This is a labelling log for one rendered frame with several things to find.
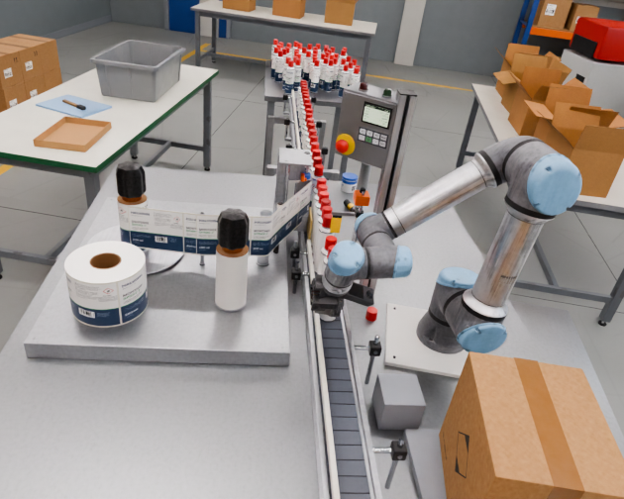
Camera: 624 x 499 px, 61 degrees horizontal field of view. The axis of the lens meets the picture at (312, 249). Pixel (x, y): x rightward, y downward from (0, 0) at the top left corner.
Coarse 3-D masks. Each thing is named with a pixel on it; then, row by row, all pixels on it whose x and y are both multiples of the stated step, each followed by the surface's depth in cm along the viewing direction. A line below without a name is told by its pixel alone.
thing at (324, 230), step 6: (324, 216) 161; (330, 216) 162; (324, 222) 162; (330, 222) 161; (324, 228) 163; (318, 234) 164; (324, 234) 162; (330, 234) 163; (318, 240) 165; (324, 240) 164; (318, 246) 166; (324, 246) 165; (318, 252) 167; (318, 258) 168; (318, 264) 169
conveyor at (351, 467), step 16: (320, 320) 152; (336, 320) 152; (336, 336) 147; (336, 352) 141; (336, 368) 136; (320, 384) 131; (336, 384) 131; (320, 400) 131; (336, 400) 127; (352, 400) 128; (336, 416) 123; (352, 416) 123; (336, 432) 119; (352, 432) 120; (336, 448) 116; (352, 448) 116; (336, 464) 112; (352, 464) 112; (352, 480) 109; (352, 496) 106; (368, 496) 107
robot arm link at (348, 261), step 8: (336, 248) 116; (344, 248) 116; (352, 248) 116; (360, 248) 117; (336, 256) 115; (344, 256) 115; (352, 256) 115; (360, 256) 116; (328, 264) 119; (336, 264) 115; (344, 264) 114; (352, 264) 115; (360, 264) 115; (328, 272) 121; (336, 272) 117; (344, 272) 116; (352, 272) 116; (360, 272) 118; (328, 280) 123; (336, 280) 120; (344, 280) 120; (352, 280) 121
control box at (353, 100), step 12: (348, 96) 141; (360, 96) 140; (372, 96) 138; (348, 108) 143; (360, 108) 141; (396, 108) 136; (348, 120) 144; (360, 120) 142; (348, 132) 146; (384, 132) 140; (360, 144) 145; (348, 156) 149; (360, 156) 147; (372, 156) 145; (384, 156) 143; (384, 168) 145
